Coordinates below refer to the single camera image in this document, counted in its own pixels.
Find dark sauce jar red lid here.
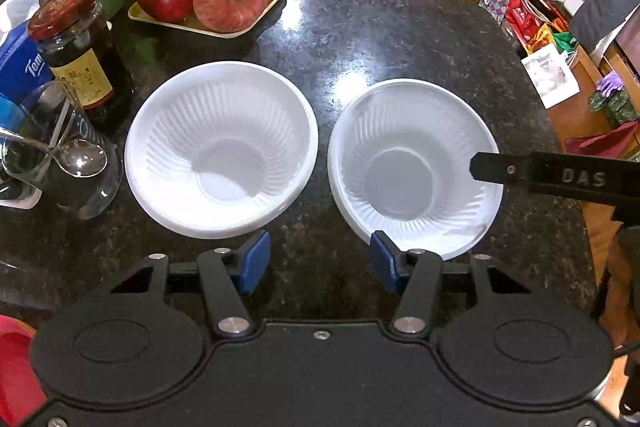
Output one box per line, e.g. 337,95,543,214
27,0,132,133

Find white bowl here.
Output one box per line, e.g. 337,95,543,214
125,61,319,239
328,79,502,260

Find clear glass cup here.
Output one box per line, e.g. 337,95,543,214
1,80,122,220

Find metal spoon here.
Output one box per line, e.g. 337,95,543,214
1,128,108,179

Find yellow fruit tray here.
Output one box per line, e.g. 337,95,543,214
127,0,290,40

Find magenta plastic plate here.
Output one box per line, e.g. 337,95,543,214
0,315,47,426

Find blue tissue pack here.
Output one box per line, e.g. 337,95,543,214
0,22,54,131

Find person right hand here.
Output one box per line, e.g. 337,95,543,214
599,225,639,347

